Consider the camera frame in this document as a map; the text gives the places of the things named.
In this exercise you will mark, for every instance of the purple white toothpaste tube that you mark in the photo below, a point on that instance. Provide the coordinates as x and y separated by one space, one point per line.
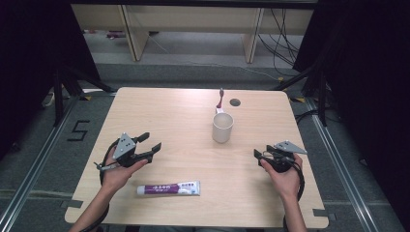
167 188

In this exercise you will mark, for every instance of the pink toothbrush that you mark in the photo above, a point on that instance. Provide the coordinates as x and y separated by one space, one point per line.
220 98

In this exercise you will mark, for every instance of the beige cup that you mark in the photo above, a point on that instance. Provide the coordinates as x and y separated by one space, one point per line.
222 129

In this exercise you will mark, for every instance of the yellow black tape marker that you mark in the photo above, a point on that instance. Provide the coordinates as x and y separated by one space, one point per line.
298 99
86 98

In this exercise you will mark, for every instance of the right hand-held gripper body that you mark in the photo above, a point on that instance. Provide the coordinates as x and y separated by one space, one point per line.
286 146

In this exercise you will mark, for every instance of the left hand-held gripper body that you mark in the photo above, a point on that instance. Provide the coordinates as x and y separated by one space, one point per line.
124 148

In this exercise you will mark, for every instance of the grey tape piece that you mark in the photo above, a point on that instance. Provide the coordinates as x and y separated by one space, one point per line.
72 203
322 213

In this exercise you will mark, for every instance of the black curtain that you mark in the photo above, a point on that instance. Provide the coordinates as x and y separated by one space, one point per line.
370 80
29 58

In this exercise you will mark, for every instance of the person's right hand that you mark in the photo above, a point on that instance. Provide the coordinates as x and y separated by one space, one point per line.
286 183

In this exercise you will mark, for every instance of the metal floor rail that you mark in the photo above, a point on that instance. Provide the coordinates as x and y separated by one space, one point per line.
35 161
341 167

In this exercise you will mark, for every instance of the black metal stand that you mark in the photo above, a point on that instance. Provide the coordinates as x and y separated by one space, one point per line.
58 96
322 96

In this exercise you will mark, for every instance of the round grey table hole cover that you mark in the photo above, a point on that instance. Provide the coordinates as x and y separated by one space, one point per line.
235 102

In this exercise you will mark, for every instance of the person's left hand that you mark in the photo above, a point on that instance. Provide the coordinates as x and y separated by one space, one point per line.
116 177

